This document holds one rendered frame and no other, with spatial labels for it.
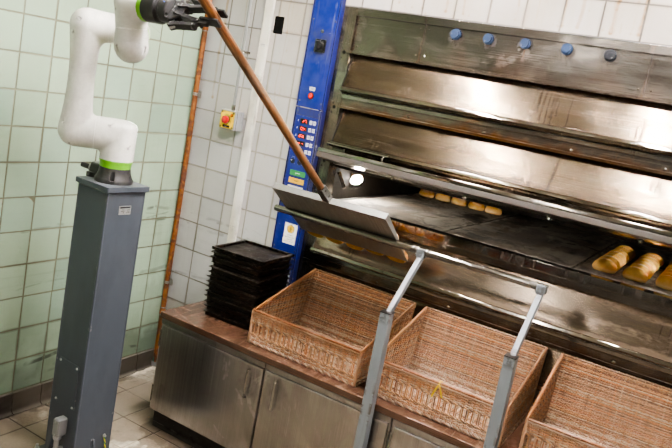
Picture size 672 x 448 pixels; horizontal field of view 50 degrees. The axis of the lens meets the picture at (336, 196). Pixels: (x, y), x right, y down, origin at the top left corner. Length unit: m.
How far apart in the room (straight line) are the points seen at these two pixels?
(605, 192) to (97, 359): 2.13
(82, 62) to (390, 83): 1.33
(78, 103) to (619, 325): 2.25
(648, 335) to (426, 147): 1.18
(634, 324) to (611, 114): 0.82
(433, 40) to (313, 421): 1.70
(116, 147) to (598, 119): 1.88
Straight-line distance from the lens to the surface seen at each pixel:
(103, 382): 3.19
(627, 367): 3.09
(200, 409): 3.39
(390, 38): 3.35
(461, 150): 3.16
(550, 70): 3.08
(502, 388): 2.58
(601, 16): 3.05
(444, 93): 3.19
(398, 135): 3.28
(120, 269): 3.02
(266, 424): 3.18
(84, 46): 2.84
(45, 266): 3.55
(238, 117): 3.70
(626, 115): 3.00
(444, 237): 3.19
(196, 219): 3.95
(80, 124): 2.90
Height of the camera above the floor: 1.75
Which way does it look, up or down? 9 degrees down
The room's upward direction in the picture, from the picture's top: 11 degrees clockwise
